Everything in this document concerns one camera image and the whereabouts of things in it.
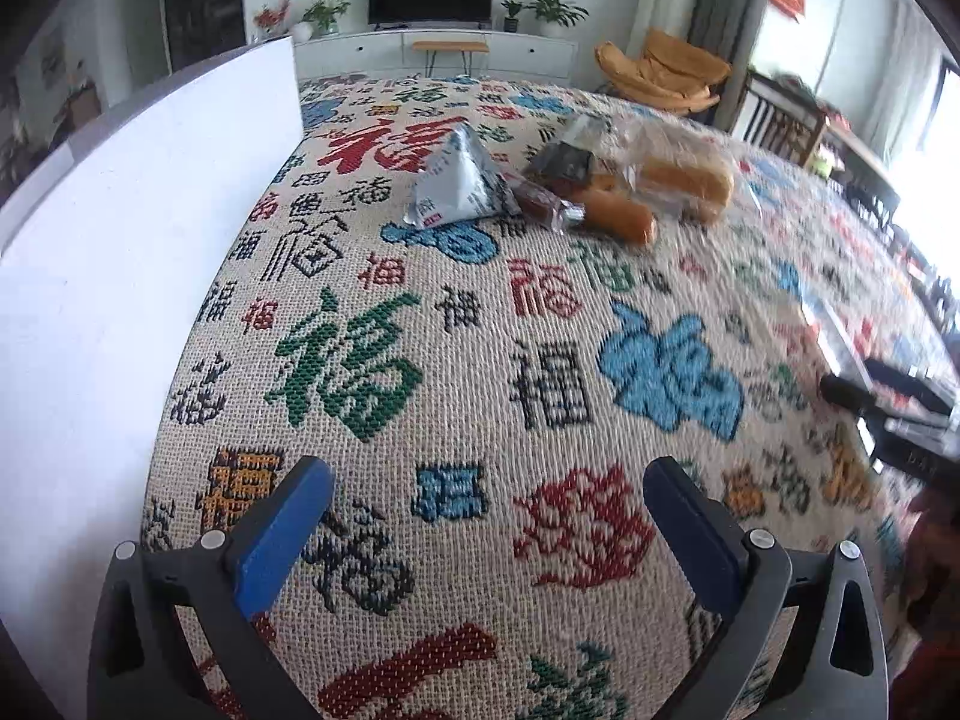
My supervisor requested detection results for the clear plastic snack bag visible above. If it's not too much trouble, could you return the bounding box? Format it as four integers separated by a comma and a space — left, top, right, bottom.
799, 293, 884, 473

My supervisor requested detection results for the packaged sausage bun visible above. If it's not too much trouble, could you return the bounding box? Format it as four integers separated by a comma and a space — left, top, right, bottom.
508, 176, 658, 247

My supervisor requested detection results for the silver triangular snack packet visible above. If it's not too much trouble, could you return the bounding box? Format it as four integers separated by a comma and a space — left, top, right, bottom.
404, 122, 521, 231

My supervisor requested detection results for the person's hand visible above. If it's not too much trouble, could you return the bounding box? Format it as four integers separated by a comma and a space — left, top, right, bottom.
889, 488, 958, 718

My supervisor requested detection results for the wooden side table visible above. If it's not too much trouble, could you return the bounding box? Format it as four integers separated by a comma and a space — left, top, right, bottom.
822, 121, 900, 202

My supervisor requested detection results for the packaged bread loaf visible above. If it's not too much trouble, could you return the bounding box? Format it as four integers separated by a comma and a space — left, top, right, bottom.
596, 115, 739, 226

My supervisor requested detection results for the dark wooden chair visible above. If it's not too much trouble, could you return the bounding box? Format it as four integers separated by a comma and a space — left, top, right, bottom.
731, 70, 828, 167

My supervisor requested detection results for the woven patterned tablecloth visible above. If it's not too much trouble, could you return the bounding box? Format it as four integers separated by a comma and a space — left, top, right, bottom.
142, 76, 950, 718

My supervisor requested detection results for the orange lounge chair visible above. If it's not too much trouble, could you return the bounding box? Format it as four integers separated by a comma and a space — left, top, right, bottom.
594, 28, 732, 115

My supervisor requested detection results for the black snack packet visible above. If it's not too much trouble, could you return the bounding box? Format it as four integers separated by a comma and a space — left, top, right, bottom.
524, 114, 610, 185

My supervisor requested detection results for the potted green plant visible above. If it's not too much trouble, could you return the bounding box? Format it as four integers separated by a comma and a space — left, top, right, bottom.
527, 0, 589, 37

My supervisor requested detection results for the white tv cabinet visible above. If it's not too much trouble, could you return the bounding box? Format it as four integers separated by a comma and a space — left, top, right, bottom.
295, 29, 578, 86

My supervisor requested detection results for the small potted plant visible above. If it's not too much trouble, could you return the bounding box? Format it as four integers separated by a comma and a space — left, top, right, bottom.
501, 0, 524, 32

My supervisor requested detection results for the small wooden stool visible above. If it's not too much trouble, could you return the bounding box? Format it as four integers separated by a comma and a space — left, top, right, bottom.
410, 41, 490, 76

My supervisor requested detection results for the red flower arrangement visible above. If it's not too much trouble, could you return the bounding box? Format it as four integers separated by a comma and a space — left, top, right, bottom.
252, 0, 290, 43

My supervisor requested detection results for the white vase with plant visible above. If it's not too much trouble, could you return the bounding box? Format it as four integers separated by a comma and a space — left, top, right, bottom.
291, 0, 350, 44

